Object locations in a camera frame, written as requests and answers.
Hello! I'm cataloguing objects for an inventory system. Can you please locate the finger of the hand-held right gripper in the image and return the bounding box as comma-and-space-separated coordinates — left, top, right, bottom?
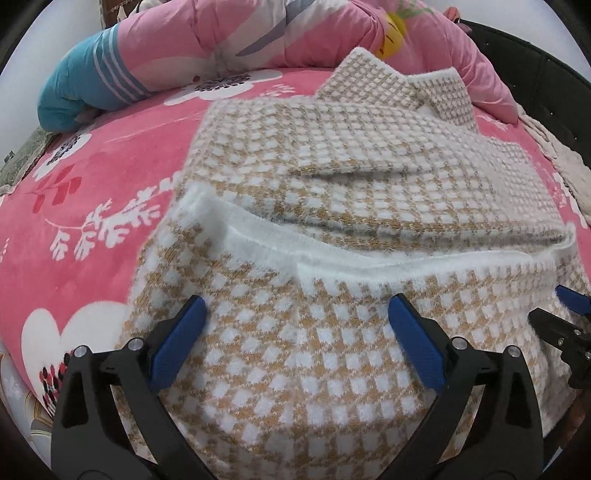
527, 308, 591, 389
555, 285, 591, 324

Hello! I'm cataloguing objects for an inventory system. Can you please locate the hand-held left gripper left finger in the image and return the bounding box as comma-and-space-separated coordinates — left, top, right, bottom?
50, 295, 208, 480

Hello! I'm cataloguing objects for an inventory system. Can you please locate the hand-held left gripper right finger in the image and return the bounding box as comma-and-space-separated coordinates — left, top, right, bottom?
389, 293, 546, 480

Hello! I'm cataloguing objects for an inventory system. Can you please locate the beige white checked knit sweater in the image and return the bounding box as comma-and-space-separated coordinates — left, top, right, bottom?
113, 46, 578, 480

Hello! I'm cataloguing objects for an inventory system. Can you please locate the white fleece blanket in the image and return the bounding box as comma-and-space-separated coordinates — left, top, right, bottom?
517, 113, 591, 204

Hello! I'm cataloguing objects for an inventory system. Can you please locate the pink floral bed sheet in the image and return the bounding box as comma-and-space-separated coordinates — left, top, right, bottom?
0, 67, 591, 416

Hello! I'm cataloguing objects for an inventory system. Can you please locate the black padded bed headboard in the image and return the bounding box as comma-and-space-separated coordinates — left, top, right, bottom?
457, 18, 591, 171

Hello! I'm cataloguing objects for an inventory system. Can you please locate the green patterned cloth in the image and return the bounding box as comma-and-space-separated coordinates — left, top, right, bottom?
0, 129, 51, 197

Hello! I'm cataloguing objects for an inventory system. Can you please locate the pink printed quilt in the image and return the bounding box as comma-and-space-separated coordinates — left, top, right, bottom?
37, 0, 520, 134

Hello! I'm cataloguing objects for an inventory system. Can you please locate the brown wooden door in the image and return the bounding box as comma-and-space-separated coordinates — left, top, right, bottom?
102, 0, 144, 24

